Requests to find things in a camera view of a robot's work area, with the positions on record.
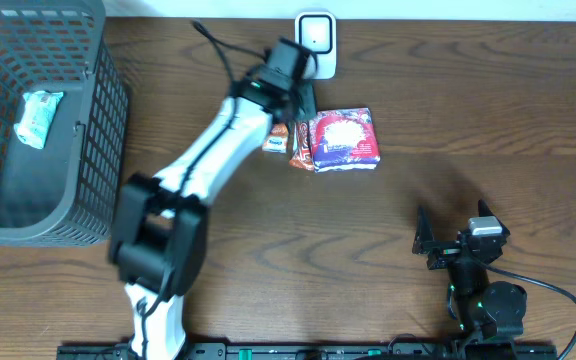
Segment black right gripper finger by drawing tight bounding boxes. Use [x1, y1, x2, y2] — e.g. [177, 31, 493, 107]
[477, 199, 502, 225]
[412, 206, 435, 255]

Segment red purple rice packet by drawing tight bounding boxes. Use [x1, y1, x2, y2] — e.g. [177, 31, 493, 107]
[309, 107, 381, 173]

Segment small orange box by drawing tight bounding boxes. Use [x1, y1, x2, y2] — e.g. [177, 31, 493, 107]
[262, 123, 289, 153]

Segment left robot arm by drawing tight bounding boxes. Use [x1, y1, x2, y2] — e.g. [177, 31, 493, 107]
[108, 78, 282, 359]

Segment orange chocolate bar wrapper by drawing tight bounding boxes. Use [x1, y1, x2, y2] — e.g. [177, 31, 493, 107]
[289, 121, 315, 171]

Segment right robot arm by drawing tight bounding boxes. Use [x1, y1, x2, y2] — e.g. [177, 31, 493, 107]
[412, 200, 527, 359]

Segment teal snack packet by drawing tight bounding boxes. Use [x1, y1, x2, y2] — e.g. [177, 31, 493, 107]
[14, 91, 64, 150]

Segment grey plastic mesh basket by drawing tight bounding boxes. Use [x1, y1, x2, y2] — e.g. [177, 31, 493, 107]
[0, 0, 129, 247]

